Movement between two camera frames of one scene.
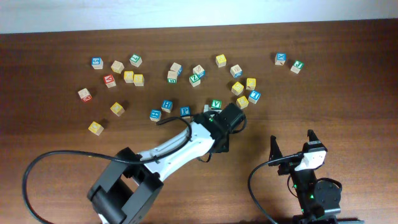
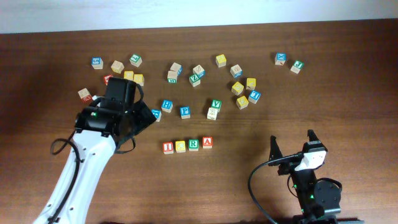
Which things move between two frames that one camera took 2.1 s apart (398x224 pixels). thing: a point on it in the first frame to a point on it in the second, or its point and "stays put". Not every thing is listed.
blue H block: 167,105 stays put
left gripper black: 225,148 to 143,115
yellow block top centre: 221,61 stays put
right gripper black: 287,167 stays put
